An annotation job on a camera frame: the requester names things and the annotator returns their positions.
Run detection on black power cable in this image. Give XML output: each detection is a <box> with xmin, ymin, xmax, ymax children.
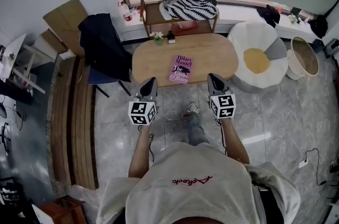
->
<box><xmin>304</xmin><ymin>148</ymin><xmax>328</xmax><ymax>186</ymax></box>

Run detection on crumpled black garment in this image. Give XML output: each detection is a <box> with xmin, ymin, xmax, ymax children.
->
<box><xmin>256</xmin><ymin>4</ymin><xmax>281</xmax><ymax>29</ymax></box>

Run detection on black jacket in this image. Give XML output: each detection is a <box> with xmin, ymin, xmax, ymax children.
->
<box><xmin>78</xmin><ymin>13</ymin><xmax>133</xmax><ymax>83</ymax></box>

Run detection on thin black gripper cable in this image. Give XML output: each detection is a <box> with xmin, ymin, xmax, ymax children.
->
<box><xmin>216</xmin><ymin>119</ymin><xmax>229</xmax><ymax>157</ymax></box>
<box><xmin>148</xmin><ymin>133</ymin><xmax>156</xmax><ymax>163</ymax></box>

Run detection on small cardboard box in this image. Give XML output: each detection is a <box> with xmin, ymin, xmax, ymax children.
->
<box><xmin>39</xmin><ymin>29</ymin><xmax>68</xmax><ymax>54</ymax></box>

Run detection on pink book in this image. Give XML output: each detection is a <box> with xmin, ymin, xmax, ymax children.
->
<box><xmin>168</xmin><ymin>55</ymin><xmax>194</xmax><ymax>84</ymax></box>

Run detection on white board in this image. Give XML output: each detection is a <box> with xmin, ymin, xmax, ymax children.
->
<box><xmin>31</xmin><ymin>204</ymin><xmax>51</xmax><ymax>224</ymax></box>

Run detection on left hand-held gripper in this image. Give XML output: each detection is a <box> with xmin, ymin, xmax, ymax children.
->
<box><xmin>128</xmin><ymin>77</ymin><xmax>159</xmax><ymax>127</ymax></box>

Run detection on black white striped knit blanket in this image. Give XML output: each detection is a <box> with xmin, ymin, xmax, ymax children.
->
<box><xmin>159</xmin><ymin>0</ymin><xmax>220</xmax><ymax>20</ymax></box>

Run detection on person's grey shirt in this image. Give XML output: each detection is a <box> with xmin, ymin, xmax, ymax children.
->
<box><xmin>95</xmin><ymin>142</ymin><xmax>301</xmax><ymax>224</ymax></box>

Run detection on wooden shelf rack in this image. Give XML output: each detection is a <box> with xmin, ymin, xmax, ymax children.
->
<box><xmin>140</xmin><ymin>0</ymin><xmax>220</xmax><ymax>38</ymax></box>

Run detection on person's right jeans leg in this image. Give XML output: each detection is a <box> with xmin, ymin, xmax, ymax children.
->
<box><xmin>186</xmin><ymin>111</ymin><xmax>210</xmax><ymax>147</ymax></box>

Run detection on clear bottle red label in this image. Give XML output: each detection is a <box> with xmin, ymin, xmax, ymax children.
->
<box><xmin>118</xmin><ymin>0</ymin><xmax>132</xmax><ymax>22</ymax></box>

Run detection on red wooden stool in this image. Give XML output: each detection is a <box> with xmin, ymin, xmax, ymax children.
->
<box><xmin>39</xmin><ymin>195</ymin><xmax>87</xmax><ymax>224</ymax></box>

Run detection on black backpack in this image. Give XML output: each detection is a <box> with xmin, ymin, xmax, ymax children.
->
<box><xmin>309</xmin><ymin>14</ymin><xmax>329</xmax><ymax>39</ymax></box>

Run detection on white desk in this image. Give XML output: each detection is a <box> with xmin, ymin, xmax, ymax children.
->
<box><xmin>0</xmin><ymin>33</ymin><xmax>58</xmax><ymax>94</ymax></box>

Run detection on silver black suitcase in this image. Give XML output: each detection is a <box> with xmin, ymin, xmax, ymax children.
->
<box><xmin>324</xmin><ymin>40</ymin><xmax>339</xmax><ymax>58</ymax></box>

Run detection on large cardboard sheet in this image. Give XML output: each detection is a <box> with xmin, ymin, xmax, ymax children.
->
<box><xmin>43</xmin><ymin>0</ymin><xmax>90</xmax><ymax>58</ymax></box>

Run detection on stack of wooden planks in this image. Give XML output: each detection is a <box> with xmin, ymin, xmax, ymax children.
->
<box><xmin>50</xmin><ymin>57</ymin><xmax>100</xmax><ymax>191</ymax></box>

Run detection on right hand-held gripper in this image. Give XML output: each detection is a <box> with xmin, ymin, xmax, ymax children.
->
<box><xmin>207</xmin><ymin>73</ymin><xmax>237</xmax><ymax>120</ymax></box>

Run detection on person's right shoe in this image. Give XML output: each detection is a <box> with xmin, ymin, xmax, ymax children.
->
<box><xmin>186</xmin><ymin>102</ymin><xmax>201</xmax><ymax>115</ymax></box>

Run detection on small potted white flowers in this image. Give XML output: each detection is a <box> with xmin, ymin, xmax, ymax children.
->
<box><xmin>148</xmin><ymin>31</ymin><xmax>165</xmax><ymax>46</ymax></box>

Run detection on white window ledge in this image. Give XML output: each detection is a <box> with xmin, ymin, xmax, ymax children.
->
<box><xmin>120</xmin><ymin>3</ymin><xmax>318</xmax><ymax>42</ymax></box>

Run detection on person's right forearm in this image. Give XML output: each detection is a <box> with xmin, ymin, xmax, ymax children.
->
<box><xmin>219</xmin><ymin>118</ymin><xmax>250</xmax><ymax>165</ymax></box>

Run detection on wooden coffee table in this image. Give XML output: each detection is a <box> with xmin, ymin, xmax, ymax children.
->
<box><xmin>131</xmin><ymin>33</ymin><xmax>239</xmax><ymax>87</ymax></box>

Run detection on person's left forearm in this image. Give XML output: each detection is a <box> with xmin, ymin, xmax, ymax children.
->
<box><xmin>128</xmin><ymin>124</ymin><xmax>155</xmax><ymax>180</ymax></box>

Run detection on blue chair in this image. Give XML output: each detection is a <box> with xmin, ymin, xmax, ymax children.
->
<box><xmin>87</xmin><ymin>66</ymin><xmax>132</xmax><ymax>98</ymax></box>

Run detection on white flower-shaped floor cushion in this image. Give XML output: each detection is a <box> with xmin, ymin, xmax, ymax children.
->
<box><xmin>227</xmin><ymin>19</ymin><xmax>289</xmax><ymax>94</ymax></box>

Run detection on black waste bin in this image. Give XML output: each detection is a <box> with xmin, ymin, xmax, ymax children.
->
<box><xmin>313</xmin><ymin>39</ymin><xmax>325</xmax><ymax>53</ymax></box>

